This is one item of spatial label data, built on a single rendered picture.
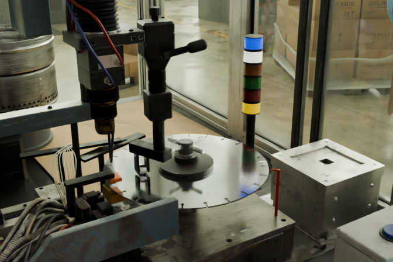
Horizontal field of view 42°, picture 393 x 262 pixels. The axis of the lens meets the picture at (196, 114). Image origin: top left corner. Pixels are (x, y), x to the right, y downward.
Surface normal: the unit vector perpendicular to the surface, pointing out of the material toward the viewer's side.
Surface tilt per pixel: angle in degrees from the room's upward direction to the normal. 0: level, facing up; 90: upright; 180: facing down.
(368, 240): 0
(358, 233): 0
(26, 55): 90
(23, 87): 90
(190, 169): 5
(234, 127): 90
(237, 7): 90
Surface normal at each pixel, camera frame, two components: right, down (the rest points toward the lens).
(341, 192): 0.52, 0.30
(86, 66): -0.85, 0.18
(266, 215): 0.00, -0.94
